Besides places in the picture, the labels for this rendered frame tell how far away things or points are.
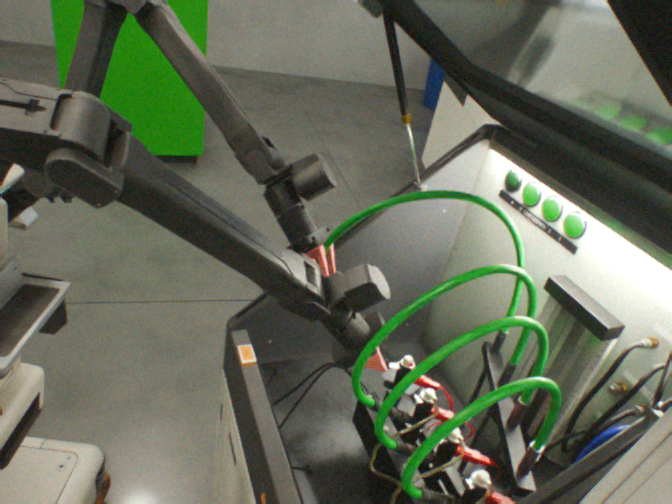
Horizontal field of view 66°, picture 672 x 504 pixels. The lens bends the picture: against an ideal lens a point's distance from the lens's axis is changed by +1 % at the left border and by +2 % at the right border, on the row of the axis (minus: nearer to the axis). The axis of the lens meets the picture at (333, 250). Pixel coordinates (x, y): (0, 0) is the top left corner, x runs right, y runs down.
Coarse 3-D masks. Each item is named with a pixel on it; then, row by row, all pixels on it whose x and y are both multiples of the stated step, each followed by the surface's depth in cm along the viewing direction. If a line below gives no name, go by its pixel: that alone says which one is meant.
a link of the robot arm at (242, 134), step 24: (144, 0) 89; (144, 24) 93; (168, 24) 92; (168, 48) 92; (192, 48) 92; (192, 72) 92; (216, 72) 93; (216, 96) 91; (216, 120) 92; (240, 120) 90; (240, 144) 90; (264, 144) 89
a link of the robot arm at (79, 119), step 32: (0, 96) 49; (32, 96) 50; (64, 96) 52; (0, 128) 46; (32, 128) 47; (64, 128) 49; (96, 128) 51; (0, 160) 49; (32, 160) 49; (96, 160) 50
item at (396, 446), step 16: (496, 320) 69; (512, 320) 70; (528, 320) 71; (464, 336) 68; (480, 336) 68; (544, 336) 74; (448, 352) 68; (544, 352) 76; (416, 368) 69; (400, 384) 69; (528, 400) 83; (384, 416) 71; (512, 416) 85; (384, 432) 74; (400, 448) 77; (416, 448) 80
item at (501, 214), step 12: (420, 192) 84; (432, 192) 84; (444, 192) 84; (456, 192) 84; (384, 204) 85; (396, 204) 85; (480, 204) 85; (492, 204) 85; (360, 216) 87; (504, 216) 86; (336, 228) 89; (516, 228) 87; (516, 240) 88; (516, 252) 90; (516, 288) 93; (516, 300) 95; (504, 336) 99
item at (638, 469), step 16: (656, 432) 56; (640, 448) 57; (656, 448) 56; (624, 464) 58; (640, 464) 58; (656, 464) 56; (608, 480) 60; (624, 480) 59; (640, 480) 57; (656, 480) 55; (592, 496) 61; (608, 496) 60; (624, 496) 58; (640, 496) 56; (656, 496) 55
